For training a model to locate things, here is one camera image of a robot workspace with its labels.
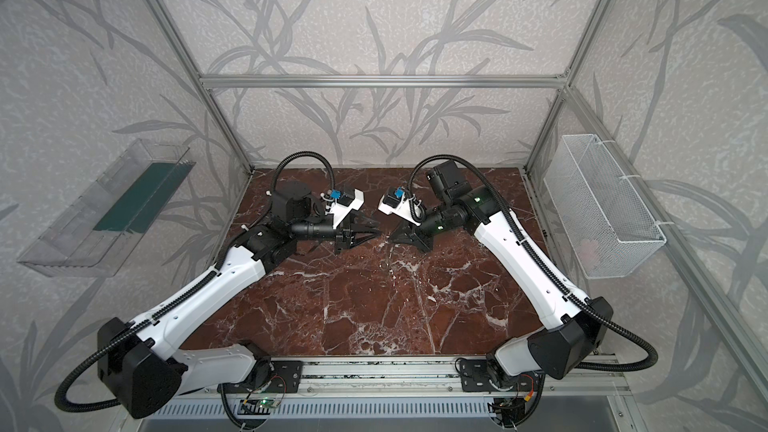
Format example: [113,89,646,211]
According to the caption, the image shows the white wire mesh basket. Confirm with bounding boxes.
[544,134,667,279]

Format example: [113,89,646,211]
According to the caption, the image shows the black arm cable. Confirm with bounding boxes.
[53,151,337,414]
[407,154,659,373]

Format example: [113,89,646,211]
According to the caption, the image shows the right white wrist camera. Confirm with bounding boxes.
[378,187,424,225]

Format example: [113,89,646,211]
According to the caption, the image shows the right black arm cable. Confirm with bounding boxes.
[407,154,659,373]

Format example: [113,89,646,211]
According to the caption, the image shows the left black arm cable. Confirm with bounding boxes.
[53,151,337,414]

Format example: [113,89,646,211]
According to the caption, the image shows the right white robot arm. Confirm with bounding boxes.
[378,155,613,390]

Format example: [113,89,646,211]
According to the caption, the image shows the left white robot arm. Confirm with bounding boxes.
[98,182,379,418]

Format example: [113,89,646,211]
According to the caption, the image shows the clear plastic wall bin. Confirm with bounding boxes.
[18,139,196,278]

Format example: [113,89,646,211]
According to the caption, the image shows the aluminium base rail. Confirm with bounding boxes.
[151,356,638,430]

